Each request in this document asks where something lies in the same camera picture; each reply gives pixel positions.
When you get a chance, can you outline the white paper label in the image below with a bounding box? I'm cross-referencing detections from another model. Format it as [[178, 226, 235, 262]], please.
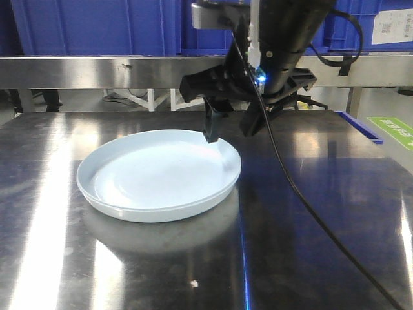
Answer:
[[372, 8, 412, 45]]

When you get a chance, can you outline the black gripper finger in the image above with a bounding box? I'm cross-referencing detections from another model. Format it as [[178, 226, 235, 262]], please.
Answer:
[[239, 102, 277, 137], [203, 97, 233, 143]]

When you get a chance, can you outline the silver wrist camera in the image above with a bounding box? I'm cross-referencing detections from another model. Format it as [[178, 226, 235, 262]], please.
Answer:
[[191, 1, 250, 30]]

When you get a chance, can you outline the blue shelf crate left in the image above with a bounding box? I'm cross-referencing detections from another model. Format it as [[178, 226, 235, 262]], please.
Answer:
[[11, 1, 181, 56]]

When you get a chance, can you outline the white table frame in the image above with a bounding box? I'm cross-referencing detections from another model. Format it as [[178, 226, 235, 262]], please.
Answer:
[[103, 88, 204, 112]]

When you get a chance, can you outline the black tape strip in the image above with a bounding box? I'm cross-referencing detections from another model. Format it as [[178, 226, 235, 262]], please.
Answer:
[[338, 56, 353, 77]]

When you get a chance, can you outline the stainless steel shelf rail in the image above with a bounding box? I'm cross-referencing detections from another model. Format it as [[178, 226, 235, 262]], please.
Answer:
[[1, 53, 412, 89]]

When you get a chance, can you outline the black office chair base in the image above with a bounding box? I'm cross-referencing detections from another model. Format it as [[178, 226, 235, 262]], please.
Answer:
[[292, 93, 329, 110]]

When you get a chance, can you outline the blue shelf crate right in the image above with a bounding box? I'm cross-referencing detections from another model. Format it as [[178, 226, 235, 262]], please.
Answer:
[[324, 1, 412, 52]]

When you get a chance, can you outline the black camera cable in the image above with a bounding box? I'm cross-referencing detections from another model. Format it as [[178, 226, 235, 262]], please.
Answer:
[[230, 9, 406, 310]]

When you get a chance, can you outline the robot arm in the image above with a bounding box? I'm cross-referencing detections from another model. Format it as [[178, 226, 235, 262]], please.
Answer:
[[179, 1, 335, 143]]

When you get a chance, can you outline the blue shelf crate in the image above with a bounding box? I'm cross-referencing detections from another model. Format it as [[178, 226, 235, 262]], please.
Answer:
[[324, 1, 412, 52], [11, 1, 181, 56], [180, 1, 328, 56]]

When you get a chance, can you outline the green floor sign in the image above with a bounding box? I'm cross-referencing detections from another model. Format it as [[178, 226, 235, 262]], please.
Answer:
[[367, 116, 413, 151]]

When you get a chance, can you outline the blue shelf crate middle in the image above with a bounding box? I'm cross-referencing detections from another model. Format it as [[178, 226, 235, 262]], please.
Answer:
[[180, 1, 328, 56]]

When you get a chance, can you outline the light blue plate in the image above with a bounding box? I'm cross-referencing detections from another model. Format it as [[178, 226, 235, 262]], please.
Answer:
[[85, 186, 239, 223], [77, 129, 241, 211]]

